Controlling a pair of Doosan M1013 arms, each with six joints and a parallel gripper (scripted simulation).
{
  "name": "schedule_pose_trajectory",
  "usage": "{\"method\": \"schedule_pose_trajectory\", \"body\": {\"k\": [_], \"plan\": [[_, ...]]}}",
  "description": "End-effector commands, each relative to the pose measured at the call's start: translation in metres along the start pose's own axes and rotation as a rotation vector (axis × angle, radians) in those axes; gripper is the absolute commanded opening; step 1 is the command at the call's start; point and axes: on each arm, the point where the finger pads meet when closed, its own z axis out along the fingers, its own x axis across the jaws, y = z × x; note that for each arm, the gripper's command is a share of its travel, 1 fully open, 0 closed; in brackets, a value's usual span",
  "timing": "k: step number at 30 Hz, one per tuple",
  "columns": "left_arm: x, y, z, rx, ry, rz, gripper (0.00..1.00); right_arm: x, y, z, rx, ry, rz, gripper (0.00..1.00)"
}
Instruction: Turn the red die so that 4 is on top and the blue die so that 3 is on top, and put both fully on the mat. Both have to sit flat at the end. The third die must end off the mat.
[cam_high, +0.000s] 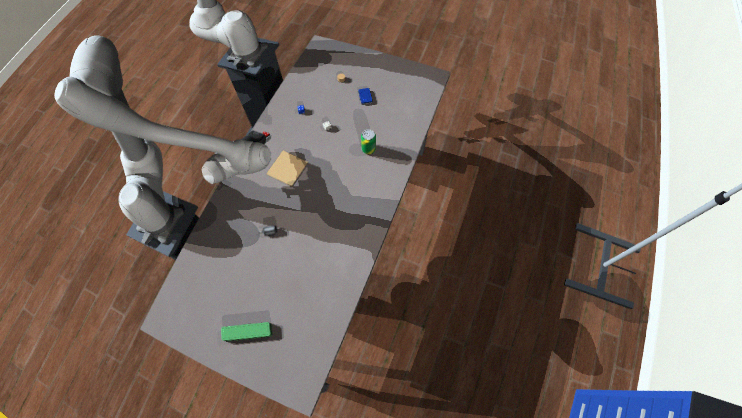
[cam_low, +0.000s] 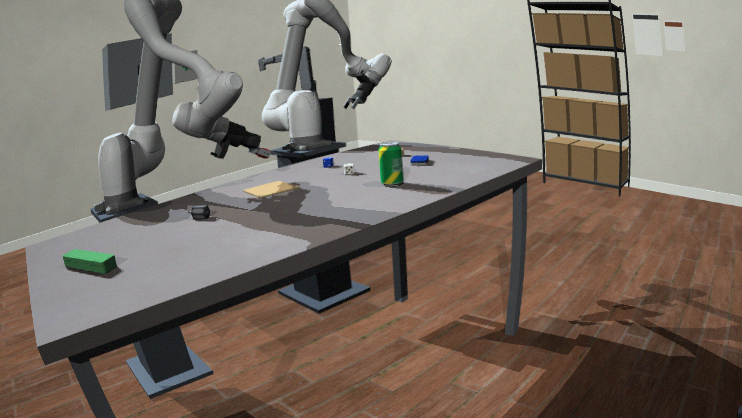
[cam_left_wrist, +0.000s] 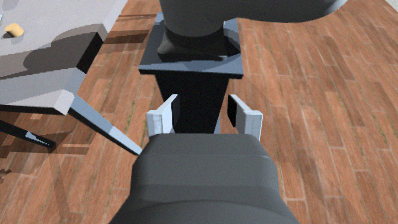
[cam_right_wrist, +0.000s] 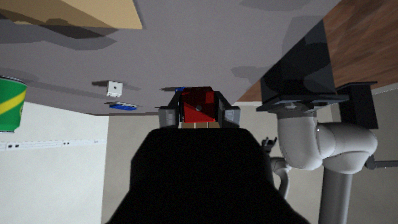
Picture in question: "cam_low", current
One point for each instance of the green rectangular box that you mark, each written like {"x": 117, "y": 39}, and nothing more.
{"x": 90, "y": 261}

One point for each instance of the beige flat mat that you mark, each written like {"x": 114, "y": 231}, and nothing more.
{"x": 270, "y": 189}

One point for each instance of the green soda can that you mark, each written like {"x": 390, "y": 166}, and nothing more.
{"x": 390, "y": 160}

